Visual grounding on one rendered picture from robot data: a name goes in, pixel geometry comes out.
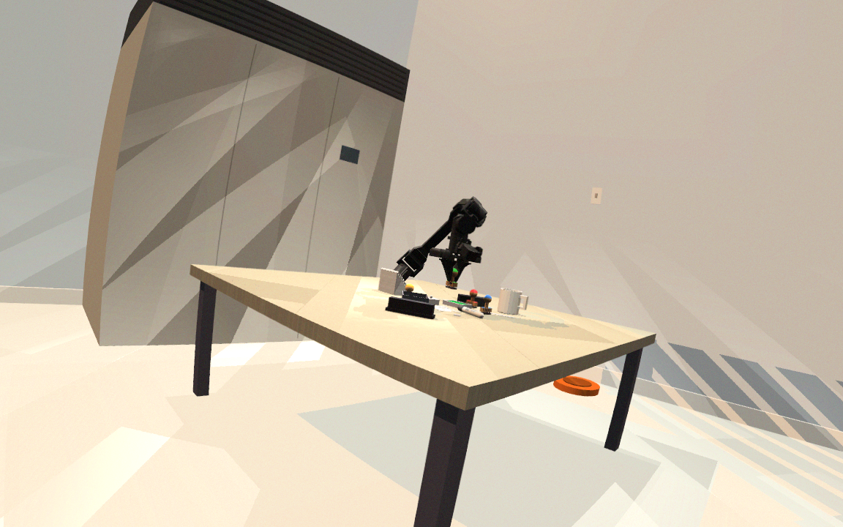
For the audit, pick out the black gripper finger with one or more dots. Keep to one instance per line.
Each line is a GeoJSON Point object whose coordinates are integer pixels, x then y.
{"type": "Point", "coordinates": [448, 268]}
{"type": "Point", "coordinates": [459, 266]}

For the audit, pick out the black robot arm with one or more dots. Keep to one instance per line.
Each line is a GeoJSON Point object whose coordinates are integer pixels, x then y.
{"type": "Point", "coordinates": [463, 219]}

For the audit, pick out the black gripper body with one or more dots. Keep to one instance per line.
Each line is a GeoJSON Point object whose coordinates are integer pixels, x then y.
{"type": "Point", "coordinates": [448, 253]}

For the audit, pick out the white mug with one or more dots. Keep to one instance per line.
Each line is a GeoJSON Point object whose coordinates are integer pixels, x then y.
{"type": "Point", "coordinates": [509, 301]}

